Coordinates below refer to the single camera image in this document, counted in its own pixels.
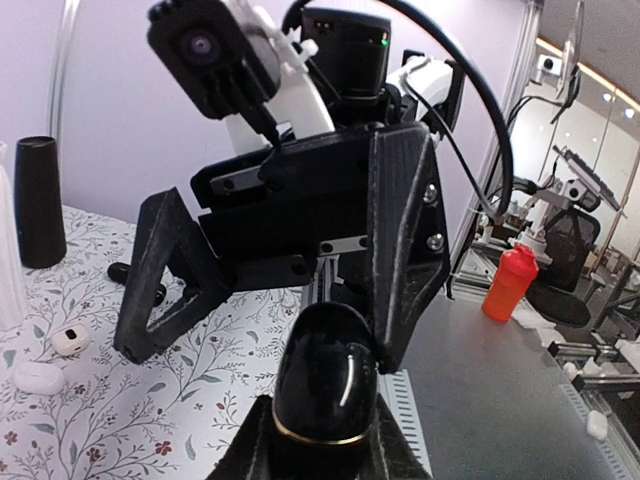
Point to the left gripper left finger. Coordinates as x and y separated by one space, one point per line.
248 456

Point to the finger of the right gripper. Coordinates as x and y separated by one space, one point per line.
167 239
408 257

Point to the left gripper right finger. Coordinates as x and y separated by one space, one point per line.
387 454

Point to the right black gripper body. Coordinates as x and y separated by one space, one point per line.
269 215

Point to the black glossy charging case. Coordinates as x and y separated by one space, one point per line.
326 387

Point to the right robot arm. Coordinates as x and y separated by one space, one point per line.
360 91

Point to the black open earbud case right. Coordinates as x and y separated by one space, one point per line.
160 295

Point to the black earbud case rear right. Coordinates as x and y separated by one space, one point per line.
118 272

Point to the open white earbud case right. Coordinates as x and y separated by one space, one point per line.
70 340

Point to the closed white earbud case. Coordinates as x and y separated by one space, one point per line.
39 378

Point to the orange shaker bottle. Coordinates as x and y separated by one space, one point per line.
517 270

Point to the black tapered vase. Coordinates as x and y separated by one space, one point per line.
37 203

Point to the black office chair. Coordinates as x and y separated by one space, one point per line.
570 235

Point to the white ribbed vase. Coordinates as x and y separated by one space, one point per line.
13 296

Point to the floral patterned table mat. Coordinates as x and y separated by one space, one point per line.
172 417

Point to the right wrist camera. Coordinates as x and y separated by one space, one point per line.
237 66

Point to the right aluminium frame post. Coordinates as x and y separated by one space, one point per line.
524 56

